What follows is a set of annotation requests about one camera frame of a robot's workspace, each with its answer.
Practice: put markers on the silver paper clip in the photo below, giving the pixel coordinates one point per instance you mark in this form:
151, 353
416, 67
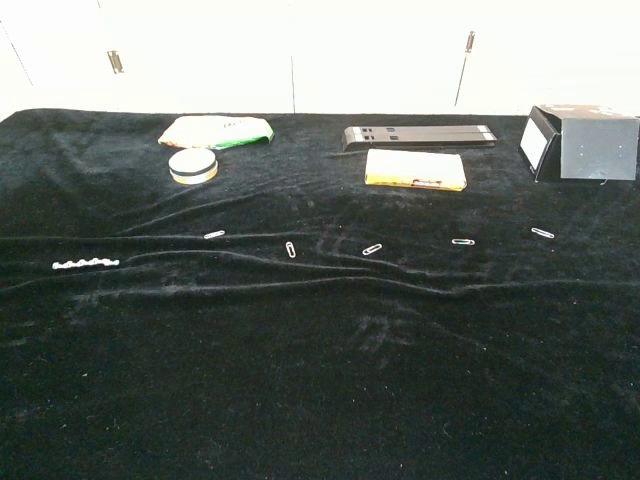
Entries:
290, 249
543, 233
372, 249
463, 242
214, 234

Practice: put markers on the yellow rectangular box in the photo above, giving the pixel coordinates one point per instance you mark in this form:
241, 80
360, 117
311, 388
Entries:
415, 167

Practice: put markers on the black velvet tablecloth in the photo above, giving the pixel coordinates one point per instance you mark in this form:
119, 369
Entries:
320, 375

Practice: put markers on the green orange snack bag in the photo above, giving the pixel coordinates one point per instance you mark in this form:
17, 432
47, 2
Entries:
210, 131

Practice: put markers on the metal screen hinge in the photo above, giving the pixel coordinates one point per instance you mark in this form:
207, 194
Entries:
470, 42
115, 61

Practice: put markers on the black cardboard product box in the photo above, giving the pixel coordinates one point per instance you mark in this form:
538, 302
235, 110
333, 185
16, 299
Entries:
597, 150

